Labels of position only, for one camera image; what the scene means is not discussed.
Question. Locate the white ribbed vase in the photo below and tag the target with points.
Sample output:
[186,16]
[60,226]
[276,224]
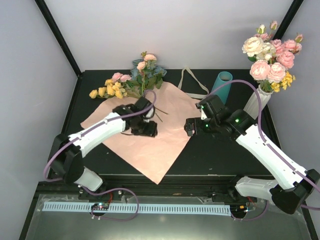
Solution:
[252,105]

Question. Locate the light blue cable duct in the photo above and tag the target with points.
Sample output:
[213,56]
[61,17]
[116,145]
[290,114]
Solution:
[142,208]

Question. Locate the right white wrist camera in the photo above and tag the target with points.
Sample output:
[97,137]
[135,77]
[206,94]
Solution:
[203,115]

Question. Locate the cream ribbon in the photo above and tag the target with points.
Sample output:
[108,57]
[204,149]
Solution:
[191,86]

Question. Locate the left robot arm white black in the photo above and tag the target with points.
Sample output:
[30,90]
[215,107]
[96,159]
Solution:
[68,151]

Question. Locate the black frame post left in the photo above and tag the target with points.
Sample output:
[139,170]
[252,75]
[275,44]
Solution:
[46,13]

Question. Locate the black frame post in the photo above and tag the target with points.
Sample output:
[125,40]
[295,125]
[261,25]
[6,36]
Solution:
[46,13]
[286,21]

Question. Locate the pink white flower bouquet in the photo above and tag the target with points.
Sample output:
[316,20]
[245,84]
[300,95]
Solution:
[272,59]

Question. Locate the circuit board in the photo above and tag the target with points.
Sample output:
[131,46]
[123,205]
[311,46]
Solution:
[101,206]
[244,208]

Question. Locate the teal vase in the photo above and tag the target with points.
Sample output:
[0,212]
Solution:
[220,88]

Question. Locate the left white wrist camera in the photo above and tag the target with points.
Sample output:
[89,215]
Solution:
[148,115]

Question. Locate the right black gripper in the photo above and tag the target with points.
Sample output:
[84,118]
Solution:
[189,123]

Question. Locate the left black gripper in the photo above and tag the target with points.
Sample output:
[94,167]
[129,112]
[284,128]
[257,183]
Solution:
[151,131]

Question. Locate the black frame post right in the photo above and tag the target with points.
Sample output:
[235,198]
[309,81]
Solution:
[286,21]

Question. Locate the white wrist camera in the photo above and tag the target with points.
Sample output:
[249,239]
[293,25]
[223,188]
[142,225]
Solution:
[148,115]
[203,115]

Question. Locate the artificial flower bunch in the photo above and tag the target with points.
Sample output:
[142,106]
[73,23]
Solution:
[145,75]

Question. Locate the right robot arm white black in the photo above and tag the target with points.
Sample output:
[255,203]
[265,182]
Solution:
[292,183]

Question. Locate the pink wrapping paper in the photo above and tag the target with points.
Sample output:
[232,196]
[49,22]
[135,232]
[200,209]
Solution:
[153,152]

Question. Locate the right circuit board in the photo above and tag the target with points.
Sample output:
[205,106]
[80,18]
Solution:
[244,208]

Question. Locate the left circuit board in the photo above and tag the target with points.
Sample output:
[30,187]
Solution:
[101,206]

